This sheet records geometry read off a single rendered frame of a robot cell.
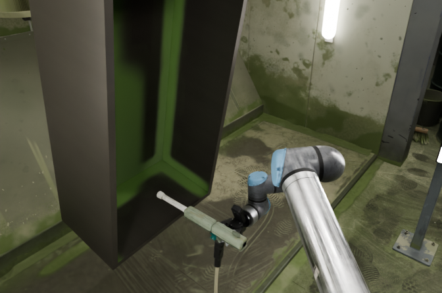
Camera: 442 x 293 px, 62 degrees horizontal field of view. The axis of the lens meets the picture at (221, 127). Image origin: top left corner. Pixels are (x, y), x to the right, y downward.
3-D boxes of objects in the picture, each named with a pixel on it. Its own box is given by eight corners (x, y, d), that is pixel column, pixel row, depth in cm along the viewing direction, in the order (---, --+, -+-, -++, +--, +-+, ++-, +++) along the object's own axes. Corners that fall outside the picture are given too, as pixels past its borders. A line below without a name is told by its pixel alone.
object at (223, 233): (243, 276, 153) (248, 234, 144) (236, 283, 150) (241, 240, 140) (162, 224, 179) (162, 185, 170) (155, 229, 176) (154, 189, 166)
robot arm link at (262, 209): (255, 190, 180) (255, 208, 184) (241, 201, 171) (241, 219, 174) (271, 195, 175) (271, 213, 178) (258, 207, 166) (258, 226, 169)
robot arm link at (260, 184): (268, 168, 175) (268, 191, 179) (245, 170, 173) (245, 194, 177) (274, 177, 166) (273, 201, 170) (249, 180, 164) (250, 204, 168)
